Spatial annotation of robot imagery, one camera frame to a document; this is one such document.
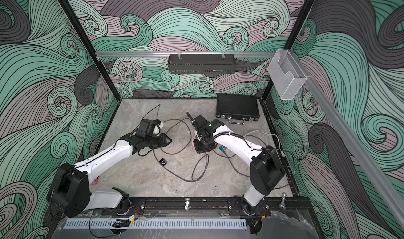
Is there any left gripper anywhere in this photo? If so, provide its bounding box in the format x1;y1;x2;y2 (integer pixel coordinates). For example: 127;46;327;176
144;134;173;149

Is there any black mp3 player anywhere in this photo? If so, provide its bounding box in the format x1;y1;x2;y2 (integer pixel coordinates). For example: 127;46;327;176
159;158;167;166

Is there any grey cable of pink charger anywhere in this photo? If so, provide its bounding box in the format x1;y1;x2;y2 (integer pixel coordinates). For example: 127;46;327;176
157;118;194;156

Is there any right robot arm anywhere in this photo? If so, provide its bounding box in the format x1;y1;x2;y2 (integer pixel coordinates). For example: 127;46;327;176
186;112;285;215

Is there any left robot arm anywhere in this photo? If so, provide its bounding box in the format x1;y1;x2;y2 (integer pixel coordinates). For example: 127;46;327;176
46;119;172;218

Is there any black hard case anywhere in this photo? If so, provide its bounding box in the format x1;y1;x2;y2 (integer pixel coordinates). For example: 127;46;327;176
216;94;260;125

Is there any pink toy car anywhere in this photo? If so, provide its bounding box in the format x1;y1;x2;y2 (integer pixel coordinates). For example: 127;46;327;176
91;177;99;185

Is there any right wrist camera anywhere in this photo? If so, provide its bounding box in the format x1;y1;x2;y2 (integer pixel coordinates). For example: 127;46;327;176
190;115;206;137

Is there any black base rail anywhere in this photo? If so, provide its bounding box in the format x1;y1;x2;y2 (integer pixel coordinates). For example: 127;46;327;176
62;196;313;212

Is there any white power strip cord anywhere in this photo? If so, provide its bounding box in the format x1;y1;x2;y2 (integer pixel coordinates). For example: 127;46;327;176
242;129;286;158

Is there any black wall shelf tray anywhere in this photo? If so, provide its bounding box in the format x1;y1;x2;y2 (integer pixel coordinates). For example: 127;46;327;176
168;53;236;74

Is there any aluminium rail back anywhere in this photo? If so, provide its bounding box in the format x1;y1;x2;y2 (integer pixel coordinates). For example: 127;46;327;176
95;51;275;59

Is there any aluminium rail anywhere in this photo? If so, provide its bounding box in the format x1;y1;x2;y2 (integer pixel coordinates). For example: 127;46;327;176
291;52;404;228
95;51;275;59

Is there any clear acrylic wall holder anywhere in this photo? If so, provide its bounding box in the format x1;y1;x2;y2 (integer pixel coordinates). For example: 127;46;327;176
267;50;307;100

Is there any aluminium rail right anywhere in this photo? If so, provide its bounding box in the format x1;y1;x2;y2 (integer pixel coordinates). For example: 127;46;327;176
291;52;404;228

